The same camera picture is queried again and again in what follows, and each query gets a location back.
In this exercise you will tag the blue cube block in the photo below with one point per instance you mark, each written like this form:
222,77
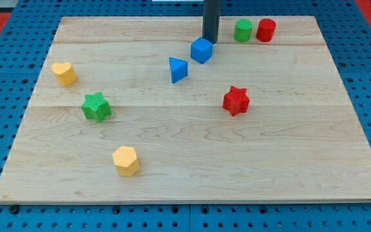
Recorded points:
201,50

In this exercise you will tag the blue triangle block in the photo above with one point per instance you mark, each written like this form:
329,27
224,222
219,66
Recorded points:
178,69

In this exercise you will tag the red star block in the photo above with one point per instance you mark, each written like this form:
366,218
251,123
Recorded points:
236,101

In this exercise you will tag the light wooden board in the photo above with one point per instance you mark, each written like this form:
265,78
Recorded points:
299,142

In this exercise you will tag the yellow hexagon block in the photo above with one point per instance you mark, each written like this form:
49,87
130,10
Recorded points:
126,161

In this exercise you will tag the green star block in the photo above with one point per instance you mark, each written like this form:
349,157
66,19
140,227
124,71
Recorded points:
96,107

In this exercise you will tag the green cylinder block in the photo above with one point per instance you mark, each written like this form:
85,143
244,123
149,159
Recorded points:
242,31

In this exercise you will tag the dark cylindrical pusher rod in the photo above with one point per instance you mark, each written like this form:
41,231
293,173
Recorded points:
211,20

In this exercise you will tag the red cylinder block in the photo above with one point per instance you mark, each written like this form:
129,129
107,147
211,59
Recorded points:
265,31

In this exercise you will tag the yellow heart block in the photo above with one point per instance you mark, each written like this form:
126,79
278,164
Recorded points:
64,73

